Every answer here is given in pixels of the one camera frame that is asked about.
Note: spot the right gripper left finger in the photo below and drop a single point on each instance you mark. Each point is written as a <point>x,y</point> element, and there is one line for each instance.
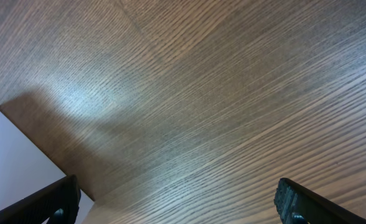
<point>57,203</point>

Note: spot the pink white cardboard box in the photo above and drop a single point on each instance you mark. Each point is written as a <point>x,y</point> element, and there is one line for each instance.
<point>24,169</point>

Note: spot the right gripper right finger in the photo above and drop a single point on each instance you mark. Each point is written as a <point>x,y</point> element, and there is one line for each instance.
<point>297,204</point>

